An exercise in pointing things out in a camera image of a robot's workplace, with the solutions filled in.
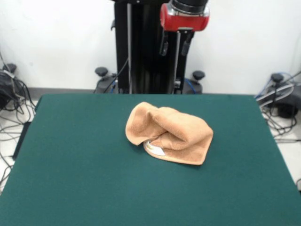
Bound black pedestal leg with knob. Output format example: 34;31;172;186
94;67;119;94
174;70;206;94

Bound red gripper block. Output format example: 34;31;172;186
159;3;210;57

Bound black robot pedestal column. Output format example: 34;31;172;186
110;0;196;95

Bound tan terry towel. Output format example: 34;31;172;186
125;101;214;166

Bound black pedestal foot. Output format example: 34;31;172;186
0;63;17;109
256;73;301;119

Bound dark green table cloth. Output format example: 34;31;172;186
0;93;301;226

